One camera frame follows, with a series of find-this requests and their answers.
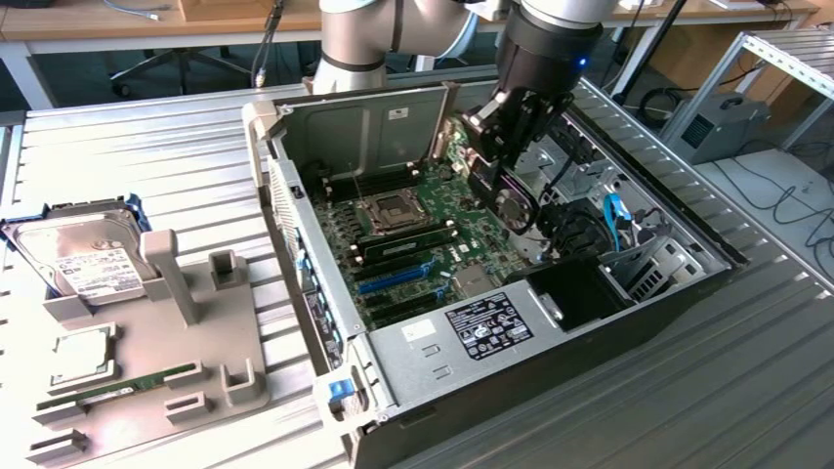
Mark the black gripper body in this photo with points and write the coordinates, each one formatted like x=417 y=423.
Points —
x=547 y=54

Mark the black graphics card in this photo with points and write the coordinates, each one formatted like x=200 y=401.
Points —
x=515 y=207

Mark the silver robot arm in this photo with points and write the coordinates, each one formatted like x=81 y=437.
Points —
x=355 y=34

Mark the silver drive cage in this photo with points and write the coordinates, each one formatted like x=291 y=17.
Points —
x=586 y=171

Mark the black slanted pole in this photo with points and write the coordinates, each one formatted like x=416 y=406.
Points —
x=642 y=54

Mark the CPU socket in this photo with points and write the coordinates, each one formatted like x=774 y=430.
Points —
x=393 y=212

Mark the green motherboard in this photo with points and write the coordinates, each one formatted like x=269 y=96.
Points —
x=449 y=239

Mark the installed black RAM stick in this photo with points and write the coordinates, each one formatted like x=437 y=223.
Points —
x=404 y=246

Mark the grey control box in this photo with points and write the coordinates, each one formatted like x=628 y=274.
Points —
x=716 y=122

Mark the silver chipset heatsink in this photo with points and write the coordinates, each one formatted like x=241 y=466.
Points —
x=475 y=282

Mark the blue expansion slot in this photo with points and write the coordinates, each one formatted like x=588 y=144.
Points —
x=391 y=279

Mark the silver disk bay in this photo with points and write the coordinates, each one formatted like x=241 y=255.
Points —
x=658 y=264

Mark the grey power supply unit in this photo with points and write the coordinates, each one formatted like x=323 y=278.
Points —
x=423 y=356

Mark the brown wooden box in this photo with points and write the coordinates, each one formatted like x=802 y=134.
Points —
x=221 y=10

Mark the black office chair base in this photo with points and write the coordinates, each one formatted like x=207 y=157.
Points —
x=184 y=61

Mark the open black PC case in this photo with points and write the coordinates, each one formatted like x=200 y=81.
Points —
x=520 y=391

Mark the hard disk drive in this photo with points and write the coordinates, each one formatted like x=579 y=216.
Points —
x=137 y=212

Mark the blue case latch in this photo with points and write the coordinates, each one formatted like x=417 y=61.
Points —
x=340 y=391

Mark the wooden desk with box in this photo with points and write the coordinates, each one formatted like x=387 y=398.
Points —
x=97 y=22

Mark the silver hard disk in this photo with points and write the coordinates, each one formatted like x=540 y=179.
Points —
x=77 y=254

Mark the grey parts rack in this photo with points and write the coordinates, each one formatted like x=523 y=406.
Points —
x=149 y=352

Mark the green RAM stick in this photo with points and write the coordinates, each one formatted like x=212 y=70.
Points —
x=152 y=377

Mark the silver CPU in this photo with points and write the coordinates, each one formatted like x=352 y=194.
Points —
x=78 y=359

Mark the aluminium frame rack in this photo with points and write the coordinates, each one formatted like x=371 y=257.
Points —
x=782 y=54

